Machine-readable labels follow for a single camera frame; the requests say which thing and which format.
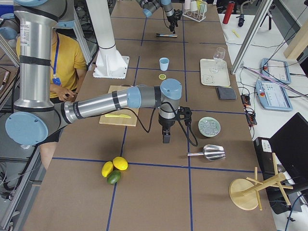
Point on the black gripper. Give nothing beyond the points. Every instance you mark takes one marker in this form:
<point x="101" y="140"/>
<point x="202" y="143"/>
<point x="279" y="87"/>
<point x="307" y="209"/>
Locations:
<point x="171" y="20"/>
<point x="166" y="122"/>

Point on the lemon slice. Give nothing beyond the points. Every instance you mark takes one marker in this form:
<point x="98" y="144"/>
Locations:
<point x="162" y="76"/>

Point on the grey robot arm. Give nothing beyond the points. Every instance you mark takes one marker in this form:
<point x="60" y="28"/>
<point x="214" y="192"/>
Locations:
<point x="35" y="117"/>
<point x="156" y="6"/>

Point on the blue paper cup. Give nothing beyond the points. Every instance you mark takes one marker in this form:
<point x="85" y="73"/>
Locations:
<point x="164" y="63"/>

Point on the yellow lemon at edge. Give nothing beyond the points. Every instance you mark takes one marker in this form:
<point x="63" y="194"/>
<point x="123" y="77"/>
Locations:
<point x="107" y="169"/>

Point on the wooden cup stand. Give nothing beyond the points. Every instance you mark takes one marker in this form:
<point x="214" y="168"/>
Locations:
<point x="245" y="192"/>

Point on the white rack with cups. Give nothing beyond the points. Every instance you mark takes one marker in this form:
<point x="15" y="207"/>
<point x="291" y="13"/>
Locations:
<point x="195" y="9"/>

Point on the bamboo cutting board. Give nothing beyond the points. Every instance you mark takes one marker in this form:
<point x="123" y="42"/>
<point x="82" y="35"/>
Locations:
<point x="121" y="121"/>

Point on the green bowl of ice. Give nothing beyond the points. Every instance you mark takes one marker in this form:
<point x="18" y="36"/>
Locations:
<point x="209" y="127"/>

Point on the steel ice scoop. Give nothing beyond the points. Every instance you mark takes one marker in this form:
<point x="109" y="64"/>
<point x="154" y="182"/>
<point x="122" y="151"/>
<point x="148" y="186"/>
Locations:
<point x="210" y="152"/>

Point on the red bottle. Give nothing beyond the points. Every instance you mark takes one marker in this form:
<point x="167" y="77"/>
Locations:
<point x="228" y="12"/>

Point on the clear wine glass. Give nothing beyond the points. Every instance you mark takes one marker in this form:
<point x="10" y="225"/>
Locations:
<point x="218" y="56"/>

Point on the yellow plastic knife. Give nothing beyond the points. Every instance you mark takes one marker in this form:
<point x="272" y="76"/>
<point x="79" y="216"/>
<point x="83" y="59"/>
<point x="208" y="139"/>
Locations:
<point x="118" y="116"/>

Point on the cream bear tray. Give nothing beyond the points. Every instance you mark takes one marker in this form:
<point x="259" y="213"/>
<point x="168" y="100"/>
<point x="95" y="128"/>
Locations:
<point x="212" y="75"/>

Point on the green lime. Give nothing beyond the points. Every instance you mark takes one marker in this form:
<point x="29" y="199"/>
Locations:
<point x="114" y="177"/>

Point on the grey folded cloth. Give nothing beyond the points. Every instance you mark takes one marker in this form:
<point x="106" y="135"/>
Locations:
<point x="226" y="93"/>

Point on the blue teach pendant near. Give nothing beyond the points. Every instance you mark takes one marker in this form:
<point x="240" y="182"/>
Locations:
<point x="273" y="97"/>

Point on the blue teach pendant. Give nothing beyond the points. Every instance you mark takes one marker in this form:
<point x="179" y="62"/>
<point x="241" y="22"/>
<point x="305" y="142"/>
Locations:
<point x="273" y="97"/>
<point x="276" y="69"/>

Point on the person in yellow shirt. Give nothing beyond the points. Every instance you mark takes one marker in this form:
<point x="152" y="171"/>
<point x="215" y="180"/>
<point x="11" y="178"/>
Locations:
<point x="68" y="70"/>

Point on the blue teach pendant far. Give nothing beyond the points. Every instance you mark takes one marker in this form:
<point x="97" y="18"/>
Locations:
<point x="276" y="69"/>

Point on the black camera mount wrist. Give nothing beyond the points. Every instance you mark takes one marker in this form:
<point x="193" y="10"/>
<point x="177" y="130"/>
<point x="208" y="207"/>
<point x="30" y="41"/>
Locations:
<point x="185" y="114"/>
<point x="178" y="14"/>

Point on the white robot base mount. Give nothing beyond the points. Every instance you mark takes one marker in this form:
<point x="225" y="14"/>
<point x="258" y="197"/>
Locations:
<point x="110" y="63"/>

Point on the aluminium frame post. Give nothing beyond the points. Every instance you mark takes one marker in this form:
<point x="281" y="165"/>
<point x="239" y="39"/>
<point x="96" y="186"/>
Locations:
<point x="263" y="9"/>

